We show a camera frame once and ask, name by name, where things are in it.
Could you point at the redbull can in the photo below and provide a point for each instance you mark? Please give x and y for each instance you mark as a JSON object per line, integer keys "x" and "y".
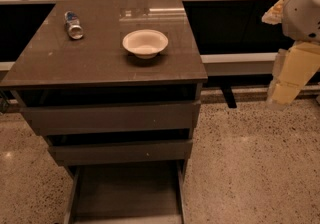
{"x": 73, "y": 26}

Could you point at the long grey bench rail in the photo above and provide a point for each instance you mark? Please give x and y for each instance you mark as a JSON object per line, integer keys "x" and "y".
{"x": 239, "y": 64}

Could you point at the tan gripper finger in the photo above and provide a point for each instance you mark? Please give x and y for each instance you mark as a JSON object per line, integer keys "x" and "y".
{"x": 274, "y": 15}
{"x": 292, "y": 70}

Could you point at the white paper bowl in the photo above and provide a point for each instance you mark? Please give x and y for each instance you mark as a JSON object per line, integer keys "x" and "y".
{"x": 146, "y": 43}

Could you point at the dark drawer cabinet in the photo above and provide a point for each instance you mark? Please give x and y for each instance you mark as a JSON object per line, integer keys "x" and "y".
{"x": 55, "y": 70}

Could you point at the open bottom drawer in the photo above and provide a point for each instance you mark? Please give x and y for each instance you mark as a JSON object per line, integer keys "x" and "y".
{"x": 129, "y": 193}

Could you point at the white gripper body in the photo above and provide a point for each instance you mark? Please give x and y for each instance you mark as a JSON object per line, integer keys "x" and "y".
{"x": 302, "y": 13}

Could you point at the top drawer front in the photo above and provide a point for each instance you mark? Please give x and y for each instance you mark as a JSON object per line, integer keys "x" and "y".
{"x": 111, "y": 118}

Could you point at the middle drawer front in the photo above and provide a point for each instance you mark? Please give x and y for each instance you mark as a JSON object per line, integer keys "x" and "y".
{"x": 121, "y": 152}

